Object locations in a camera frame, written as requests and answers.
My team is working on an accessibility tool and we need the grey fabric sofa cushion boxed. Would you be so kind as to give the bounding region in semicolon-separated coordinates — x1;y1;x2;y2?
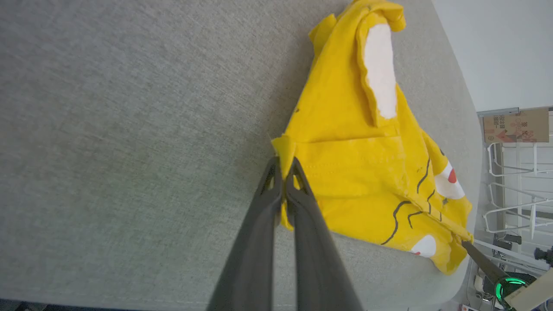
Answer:
0;0;483;311

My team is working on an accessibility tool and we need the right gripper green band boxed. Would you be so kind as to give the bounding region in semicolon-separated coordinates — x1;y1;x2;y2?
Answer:
461;241;538;310

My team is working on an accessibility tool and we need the white wire rack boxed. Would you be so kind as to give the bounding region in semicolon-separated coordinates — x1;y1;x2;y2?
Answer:
483;142;553;235

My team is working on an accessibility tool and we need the yellow cartoon print garment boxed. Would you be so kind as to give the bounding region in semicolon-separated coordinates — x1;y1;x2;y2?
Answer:
271;0;474;276

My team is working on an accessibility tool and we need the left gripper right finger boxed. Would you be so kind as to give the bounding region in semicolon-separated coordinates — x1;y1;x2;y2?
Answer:
286;157;364;311

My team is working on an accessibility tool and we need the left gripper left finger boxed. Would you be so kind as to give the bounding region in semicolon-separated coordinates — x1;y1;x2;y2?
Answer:
207;156;283;311

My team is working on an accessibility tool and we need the brown cardboard box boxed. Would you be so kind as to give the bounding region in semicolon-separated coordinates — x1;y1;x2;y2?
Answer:
483;108;550;144

